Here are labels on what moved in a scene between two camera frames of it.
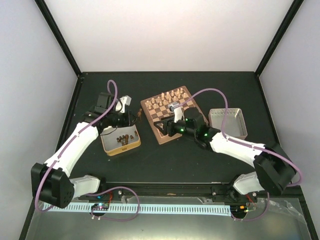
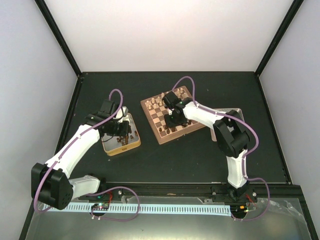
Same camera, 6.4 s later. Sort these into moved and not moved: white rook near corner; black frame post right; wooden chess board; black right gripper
Moved: black right gripper
Not moved: black frame post right; white rook near corner; wooden chess board
